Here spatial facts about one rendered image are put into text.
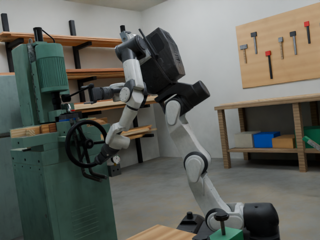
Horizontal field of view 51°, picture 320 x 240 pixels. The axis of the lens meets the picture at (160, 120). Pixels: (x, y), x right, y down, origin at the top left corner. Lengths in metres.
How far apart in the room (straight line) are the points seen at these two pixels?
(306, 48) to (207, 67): 1.53
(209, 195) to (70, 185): 0.87
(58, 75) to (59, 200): 0.79
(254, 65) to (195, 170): 3.20
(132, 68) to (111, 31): 4.12
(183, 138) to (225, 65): 3.34
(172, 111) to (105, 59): 3.82
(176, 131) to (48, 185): 0.83
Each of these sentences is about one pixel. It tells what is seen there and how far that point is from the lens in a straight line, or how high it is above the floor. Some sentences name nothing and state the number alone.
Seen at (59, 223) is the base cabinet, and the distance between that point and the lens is 2.22.
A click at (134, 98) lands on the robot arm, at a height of 1.03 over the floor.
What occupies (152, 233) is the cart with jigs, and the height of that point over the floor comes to 0.53.
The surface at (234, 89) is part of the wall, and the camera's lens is 5.14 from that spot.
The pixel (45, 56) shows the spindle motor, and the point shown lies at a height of 1.39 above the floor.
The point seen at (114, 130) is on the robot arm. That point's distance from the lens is 1.76.
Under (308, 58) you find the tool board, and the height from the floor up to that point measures 1.30.
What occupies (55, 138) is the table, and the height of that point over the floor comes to 0.86.
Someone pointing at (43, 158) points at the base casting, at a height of 0.76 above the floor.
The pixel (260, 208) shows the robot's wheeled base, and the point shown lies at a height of 0.34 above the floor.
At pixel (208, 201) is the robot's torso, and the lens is 2.02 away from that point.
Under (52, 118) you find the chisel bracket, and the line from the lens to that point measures 2.36.
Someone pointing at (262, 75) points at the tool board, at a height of 1.18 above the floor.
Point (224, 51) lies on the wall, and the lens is 5.23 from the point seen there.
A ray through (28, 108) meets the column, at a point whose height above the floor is 1.07.
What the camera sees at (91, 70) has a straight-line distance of 4.79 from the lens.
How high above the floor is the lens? 1.00
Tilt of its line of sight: 3 degrees down
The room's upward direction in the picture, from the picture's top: 7 degrees counter-clockwise
